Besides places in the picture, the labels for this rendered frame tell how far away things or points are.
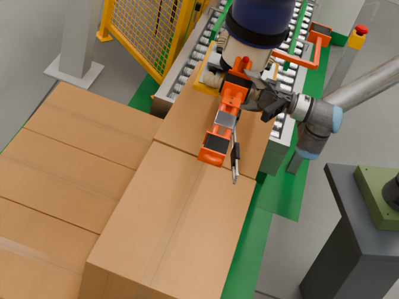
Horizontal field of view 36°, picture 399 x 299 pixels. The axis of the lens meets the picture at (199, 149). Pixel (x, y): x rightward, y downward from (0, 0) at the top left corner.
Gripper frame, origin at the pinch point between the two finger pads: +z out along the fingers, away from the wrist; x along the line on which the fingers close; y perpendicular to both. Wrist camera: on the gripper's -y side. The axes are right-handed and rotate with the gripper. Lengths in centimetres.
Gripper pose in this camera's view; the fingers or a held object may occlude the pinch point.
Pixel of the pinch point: (236, 88)
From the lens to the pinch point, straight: 205.3
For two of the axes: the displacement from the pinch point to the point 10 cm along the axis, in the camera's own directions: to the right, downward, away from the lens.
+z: -9.4, -3.3, 0.0
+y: 2.1, -6.1, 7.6
